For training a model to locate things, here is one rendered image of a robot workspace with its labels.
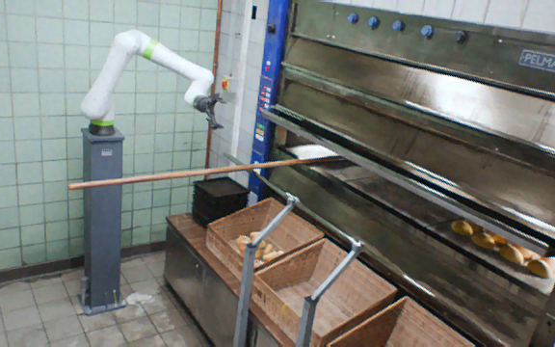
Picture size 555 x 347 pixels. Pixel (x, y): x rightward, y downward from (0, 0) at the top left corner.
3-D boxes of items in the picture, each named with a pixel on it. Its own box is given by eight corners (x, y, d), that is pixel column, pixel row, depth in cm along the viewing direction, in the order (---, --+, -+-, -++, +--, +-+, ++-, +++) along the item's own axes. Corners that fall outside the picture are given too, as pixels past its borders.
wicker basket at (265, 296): (318, 278, 287) (326, 236, 277) (388, 335, 245) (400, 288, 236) (249, 298, 259) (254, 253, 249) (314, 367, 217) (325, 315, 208)
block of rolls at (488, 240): (515, 210, 264) (519, 201, 262) (613, 253, 228) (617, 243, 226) (445, 228, 230) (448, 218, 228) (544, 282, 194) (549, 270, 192)
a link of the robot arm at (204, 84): (151, 62, 280) (148, 60, 269) (160, 43, 279) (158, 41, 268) (208, 93, 286) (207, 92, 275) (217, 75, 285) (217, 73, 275)
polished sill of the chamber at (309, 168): (281, 152, 319) (282, 146, 318) (551, 307, 185) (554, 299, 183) (274, 153, 316) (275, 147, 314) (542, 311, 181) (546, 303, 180)
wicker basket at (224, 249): (267, 232, 332) (273, 195, 323) (319, 274, 290) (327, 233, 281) (203, 245, 304) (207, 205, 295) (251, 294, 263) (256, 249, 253)
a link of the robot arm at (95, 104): (71, 114, 263) (116, 28, 247) (83, 107, 278) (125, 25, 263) (93, 127, 266) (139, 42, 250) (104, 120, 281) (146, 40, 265)
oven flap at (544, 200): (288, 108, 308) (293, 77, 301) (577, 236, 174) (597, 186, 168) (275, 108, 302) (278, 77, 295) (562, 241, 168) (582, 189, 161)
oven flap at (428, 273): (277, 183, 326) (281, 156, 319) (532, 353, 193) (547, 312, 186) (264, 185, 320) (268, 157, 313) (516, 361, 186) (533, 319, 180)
